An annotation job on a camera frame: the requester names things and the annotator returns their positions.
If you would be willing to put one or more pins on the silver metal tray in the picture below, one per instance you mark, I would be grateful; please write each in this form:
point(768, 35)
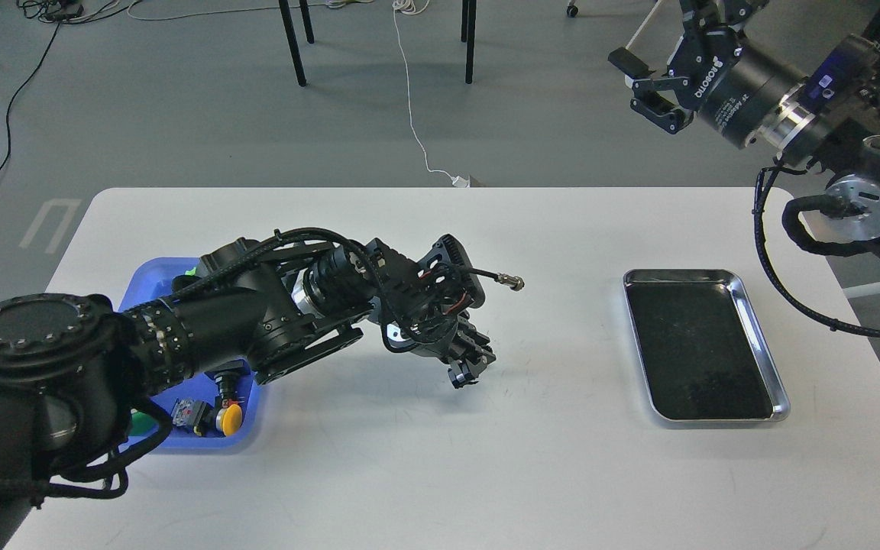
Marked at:
point(701, 349)

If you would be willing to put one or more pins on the black right-side robot arm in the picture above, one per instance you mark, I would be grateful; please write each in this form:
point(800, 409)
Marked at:
point(828, 119)

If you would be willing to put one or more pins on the black left-side robot arm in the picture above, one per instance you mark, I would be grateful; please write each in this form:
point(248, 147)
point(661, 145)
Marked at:
point(77, 378)

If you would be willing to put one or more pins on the black table leg right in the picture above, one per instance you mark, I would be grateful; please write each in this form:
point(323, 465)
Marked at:
point(467, 36)

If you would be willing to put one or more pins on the black table leg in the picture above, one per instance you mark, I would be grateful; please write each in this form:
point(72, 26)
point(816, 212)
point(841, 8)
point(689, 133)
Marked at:
point(291, 38)
point(467, 36)

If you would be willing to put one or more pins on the green push button switch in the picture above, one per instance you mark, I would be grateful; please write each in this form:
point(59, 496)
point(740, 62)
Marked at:
point(142, 424)

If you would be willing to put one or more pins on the black table leg left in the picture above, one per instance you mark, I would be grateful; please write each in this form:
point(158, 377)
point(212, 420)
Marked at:
point(291, 38)

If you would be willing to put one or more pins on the yellow push button switch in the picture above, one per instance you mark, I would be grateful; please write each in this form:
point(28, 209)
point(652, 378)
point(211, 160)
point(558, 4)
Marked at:
point(226, 419)

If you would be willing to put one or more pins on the black rectangular switch part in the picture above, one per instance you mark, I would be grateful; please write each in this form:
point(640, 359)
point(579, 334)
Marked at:
point(226, 380)

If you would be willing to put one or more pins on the white rolling chair base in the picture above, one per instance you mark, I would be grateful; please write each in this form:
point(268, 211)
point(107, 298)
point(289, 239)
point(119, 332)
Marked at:
point(572, 10)

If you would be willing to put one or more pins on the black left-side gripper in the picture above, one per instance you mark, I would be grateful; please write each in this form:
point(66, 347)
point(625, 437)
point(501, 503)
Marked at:
point(455, 342)

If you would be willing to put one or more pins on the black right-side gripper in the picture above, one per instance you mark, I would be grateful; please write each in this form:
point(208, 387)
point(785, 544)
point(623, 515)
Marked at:
point(717, 72)

